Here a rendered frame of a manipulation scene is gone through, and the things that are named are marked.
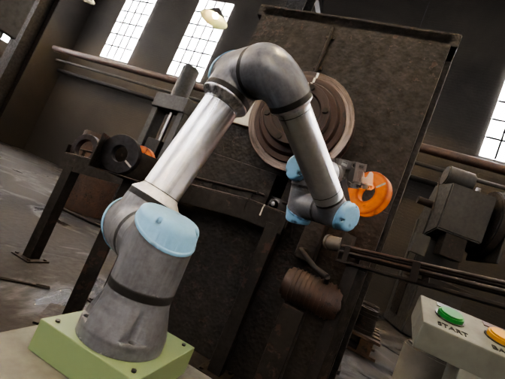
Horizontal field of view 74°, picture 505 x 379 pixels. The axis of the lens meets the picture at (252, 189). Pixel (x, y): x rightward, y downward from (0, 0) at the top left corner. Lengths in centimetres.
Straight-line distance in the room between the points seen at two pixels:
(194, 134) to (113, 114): 1012
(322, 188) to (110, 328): 52
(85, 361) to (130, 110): 1003
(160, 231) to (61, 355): 24
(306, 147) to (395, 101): 100
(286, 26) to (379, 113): 70
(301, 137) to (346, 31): 122
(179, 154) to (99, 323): 34
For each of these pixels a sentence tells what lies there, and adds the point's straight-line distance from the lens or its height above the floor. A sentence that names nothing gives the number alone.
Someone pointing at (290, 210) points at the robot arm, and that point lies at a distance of 96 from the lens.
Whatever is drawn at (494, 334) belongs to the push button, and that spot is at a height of 60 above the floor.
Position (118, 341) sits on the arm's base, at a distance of 60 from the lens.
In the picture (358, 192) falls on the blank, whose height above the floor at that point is 85.
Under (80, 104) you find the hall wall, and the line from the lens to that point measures 1183.
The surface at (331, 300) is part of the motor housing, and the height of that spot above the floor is 48.
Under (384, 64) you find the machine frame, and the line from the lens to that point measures 180.
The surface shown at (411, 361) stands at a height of 49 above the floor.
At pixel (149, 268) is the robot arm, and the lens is 58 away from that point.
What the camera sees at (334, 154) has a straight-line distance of 145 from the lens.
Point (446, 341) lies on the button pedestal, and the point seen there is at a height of 57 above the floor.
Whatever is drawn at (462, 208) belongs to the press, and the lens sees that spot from 567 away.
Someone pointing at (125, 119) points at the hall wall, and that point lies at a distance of 1049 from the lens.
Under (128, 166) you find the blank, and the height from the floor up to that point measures 64.
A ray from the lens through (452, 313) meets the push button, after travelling 68.
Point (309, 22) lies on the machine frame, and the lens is 197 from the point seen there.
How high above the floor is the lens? 62
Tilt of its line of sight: 5 degrees up
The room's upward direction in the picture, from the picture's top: 23 degrees clockwise
